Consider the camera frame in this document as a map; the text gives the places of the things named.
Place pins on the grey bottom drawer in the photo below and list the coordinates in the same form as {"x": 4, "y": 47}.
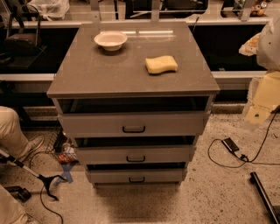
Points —
{"x": 136, "y": 176}

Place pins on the grey drawer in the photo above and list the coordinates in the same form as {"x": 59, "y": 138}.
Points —
{"x": 153, "y": 124}
{"x": 134, "y": 154}
{"x": 136, "y": 176}

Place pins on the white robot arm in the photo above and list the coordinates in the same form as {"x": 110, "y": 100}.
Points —
{"x": 268, "y": 50}

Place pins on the grey drawer cabinet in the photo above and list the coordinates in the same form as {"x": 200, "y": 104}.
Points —
{"x": 92, "y": 80}

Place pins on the grey middle drawer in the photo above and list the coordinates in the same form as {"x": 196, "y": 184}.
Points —
{"x": 134, "y": 154}

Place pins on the grey top drawer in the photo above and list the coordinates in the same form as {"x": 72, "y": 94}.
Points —
{"x": 153, "y": 124}

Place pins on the yellow sponge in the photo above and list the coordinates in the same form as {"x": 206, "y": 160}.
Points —
{"x": 161, "y": 64}

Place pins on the white bowl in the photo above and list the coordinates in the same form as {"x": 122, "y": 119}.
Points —
{"x": 110, "y": 40}

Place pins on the blue tape cross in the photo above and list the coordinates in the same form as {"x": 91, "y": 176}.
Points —
{"x": 66, "y": 175}

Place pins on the black power adapter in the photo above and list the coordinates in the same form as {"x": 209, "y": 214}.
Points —
{"x": 230, "y": 145}

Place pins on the grey shoe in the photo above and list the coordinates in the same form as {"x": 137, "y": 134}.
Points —
{"x": 34, "y": 144}

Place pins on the black reacher grabber tool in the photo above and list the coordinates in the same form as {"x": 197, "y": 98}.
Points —
{"x": 46, "y": 180}

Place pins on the person leg beige trousers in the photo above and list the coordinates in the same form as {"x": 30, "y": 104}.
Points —
{"x": 11, "y": 135}

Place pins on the black chair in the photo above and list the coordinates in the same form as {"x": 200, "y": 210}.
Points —
{"x": 20, "y": 47}

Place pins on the white plastic bag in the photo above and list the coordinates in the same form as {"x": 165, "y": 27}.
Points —
{"x": 50, "y": 9}

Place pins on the black pedal device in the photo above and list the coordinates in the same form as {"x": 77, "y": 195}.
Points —
{"x": 22, "y": 193}

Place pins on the black bar on floor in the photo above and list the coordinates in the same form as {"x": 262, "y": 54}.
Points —
{"x": 274, "y": 211}

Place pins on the person knee beige trousers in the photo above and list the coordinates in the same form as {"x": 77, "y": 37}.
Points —
{"x": 11, "y": 211}

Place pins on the wire basket with items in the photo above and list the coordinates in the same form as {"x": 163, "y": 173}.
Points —
{"x": 60, "y": 148}

